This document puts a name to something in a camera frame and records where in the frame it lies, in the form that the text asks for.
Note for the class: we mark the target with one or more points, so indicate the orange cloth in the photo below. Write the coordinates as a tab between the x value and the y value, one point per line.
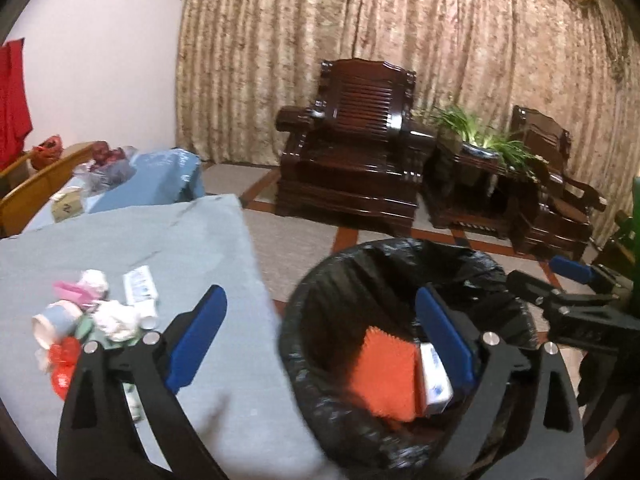
385	375

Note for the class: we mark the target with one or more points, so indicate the beige patterned curtain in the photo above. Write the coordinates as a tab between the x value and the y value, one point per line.
300	60

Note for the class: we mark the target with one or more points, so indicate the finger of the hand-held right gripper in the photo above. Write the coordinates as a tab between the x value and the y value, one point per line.
572	268
530	287

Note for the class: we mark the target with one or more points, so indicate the red snack packet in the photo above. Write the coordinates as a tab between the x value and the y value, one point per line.
62	360

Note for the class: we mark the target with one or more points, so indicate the trash bin with black bag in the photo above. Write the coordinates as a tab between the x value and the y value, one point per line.
350	280

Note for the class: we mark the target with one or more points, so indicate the dark wooden armchair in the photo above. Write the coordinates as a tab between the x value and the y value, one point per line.
350	160
550	220

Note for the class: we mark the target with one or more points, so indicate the blue tablecloth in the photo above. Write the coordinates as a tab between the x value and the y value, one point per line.
155	175

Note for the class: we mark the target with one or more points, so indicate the light blue grey blanket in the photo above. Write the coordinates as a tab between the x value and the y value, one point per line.
150	240

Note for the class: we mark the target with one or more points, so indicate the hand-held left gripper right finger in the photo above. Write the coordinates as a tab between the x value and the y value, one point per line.
445	340

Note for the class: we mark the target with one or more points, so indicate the dark wooden side table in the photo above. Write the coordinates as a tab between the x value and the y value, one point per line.
460	195

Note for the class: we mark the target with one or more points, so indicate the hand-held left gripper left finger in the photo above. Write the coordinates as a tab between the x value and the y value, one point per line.
200	335

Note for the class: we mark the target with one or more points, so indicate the tissue box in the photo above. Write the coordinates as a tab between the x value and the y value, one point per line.
67	207

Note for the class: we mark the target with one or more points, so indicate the pink wrapper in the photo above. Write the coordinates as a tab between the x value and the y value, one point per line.
70	290

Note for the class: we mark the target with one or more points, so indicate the white tissue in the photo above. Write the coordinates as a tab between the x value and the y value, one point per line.
117	320
94	281

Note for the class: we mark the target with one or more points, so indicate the white toothpaste tube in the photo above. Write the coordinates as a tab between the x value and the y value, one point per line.
139	287

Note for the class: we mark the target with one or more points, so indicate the glass fruit bowl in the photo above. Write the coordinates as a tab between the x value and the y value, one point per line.
107	175

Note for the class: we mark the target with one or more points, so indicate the small white box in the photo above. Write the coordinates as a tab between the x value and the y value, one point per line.
435	380

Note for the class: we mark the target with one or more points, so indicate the red cloth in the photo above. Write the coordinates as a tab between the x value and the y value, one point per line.
12	105

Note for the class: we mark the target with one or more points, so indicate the paper cup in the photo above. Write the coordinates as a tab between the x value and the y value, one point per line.
55	320

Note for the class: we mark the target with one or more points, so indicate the red plastic bag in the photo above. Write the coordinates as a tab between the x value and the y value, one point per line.
47	152

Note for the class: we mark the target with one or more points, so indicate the potted green plant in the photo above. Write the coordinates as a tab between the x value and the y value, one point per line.
480	150

